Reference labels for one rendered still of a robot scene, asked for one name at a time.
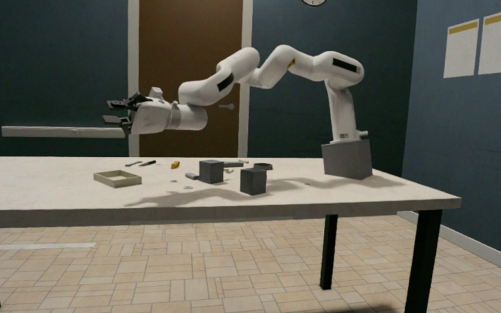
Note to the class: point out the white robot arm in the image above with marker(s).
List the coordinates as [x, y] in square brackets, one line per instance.
[337, 70]

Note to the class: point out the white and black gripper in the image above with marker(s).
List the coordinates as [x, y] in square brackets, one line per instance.
[147, 115]

